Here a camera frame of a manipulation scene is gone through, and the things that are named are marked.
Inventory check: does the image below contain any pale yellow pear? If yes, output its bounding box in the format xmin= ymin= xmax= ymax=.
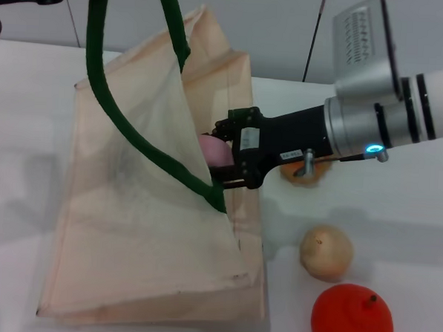
xmin=298 ymin=222 xmax=356 ymax=285

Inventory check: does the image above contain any red orange fruit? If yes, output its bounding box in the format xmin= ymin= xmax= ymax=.
xmin=309 ymin=281 xmax=397 ymax=332

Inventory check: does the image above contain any grey vented wrist camera housing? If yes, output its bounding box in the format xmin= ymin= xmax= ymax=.
xmin=327 ymin=0 xmax=408 ymax=105

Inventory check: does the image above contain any pink peach with green leaf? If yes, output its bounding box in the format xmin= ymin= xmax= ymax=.
xmin=197 ymin=134 xmax=236 ymax=168

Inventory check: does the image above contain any orange striped bread roll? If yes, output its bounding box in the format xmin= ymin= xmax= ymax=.
xmin=278 ymin=157 xmax=333 ymax=189

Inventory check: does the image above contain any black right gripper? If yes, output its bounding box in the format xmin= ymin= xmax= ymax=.
xmin=208 ymin=97 xmax=341 ymax=196

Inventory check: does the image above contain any cream handbag with green handle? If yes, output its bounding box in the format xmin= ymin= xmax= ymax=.
xmin=36 ymin=0 xmax=283 ymax=330

